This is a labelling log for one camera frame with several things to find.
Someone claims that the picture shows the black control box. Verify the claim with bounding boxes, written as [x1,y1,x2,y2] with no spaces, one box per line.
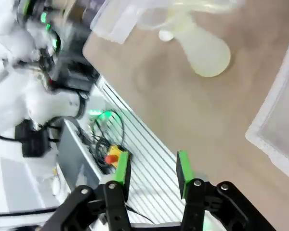
[49,21,101,92]

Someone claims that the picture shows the translucent plastic conical flask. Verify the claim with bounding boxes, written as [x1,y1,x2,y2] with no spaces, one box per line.
[158,20,232,78]

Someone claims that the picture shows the ribbed aluminium table frame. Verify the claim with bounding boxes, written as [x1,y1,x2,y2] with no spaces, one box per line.
[96,77,208,224]

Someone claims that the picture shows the white perforated plastic basket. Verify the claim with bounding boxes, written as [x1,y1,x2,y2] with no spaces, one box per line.
[89,0,169,44]
[245,36,289,180]

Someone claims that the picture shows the white flask stopper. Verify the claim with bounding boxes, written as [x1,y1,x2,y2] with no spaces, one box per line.
[158,29,175,42]

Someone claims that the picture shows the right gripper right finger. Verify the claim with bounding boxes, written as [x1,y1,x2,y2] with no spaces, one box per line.
[176,150,275,231]

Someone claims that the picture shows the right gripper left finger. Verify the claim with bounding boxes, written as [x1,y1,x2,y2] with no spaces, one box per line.
[44,152,132,231]

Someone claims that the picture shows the black looped cable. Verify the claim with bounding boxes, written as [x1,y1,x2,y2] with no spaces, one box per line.
[96,109,125,147]

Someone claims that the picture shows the yellow emergency stop button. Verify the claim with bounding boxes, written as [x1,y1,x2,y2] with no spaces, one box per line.
[105,145,126,168]

